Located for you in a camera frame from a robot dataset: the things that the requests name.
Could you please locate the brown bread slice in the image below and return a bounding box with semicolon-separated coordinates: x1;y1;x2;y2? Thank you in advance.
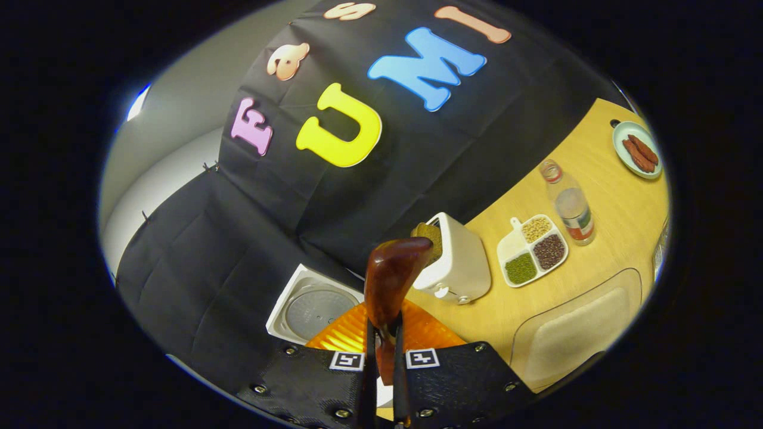
411;222;443;266

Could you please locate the brown wooden spoon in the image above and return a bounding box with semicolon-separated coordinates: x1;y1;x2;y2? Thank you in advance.
364;237;435;387

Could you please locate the large ceiling light panel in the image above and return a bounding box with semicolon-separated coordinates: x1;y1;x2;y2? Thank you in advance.
126;83;151;122

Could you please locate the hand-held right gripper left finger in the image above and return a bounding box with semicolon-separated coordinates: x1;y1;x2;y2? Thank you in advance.
235;301;377;429

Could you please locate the clear plastic water bottle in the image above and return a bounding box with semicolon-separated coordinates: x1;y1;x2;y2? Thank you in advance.
539;159;595;246

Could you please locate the black backdrop cloth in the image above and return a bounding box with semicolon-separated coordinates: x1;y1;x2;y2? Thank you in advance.
116;0;632;394

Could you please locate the white divided grain dish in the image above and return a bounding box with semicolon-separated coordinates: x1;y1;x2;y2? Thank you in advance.
497;214;569;288

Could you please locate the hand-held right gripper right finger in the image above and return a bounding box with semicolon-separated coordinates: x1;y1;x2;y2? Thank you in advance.
390;298;537;429

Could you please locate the clear box of rice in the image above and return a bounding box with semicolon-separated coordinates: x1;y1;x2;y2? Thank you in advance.
510;268;643;391

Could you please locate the white toaster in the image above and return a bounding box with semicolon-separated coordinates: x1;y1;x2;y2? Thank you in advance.
411;212;492;305

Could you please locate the white rice cooker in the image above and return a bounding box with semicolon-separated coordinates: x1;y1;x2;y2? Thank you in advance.
265;264;364;346

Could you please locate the pale green plate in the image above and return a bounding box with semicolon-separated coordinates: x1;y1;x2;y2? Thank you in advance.
612;121;663;180

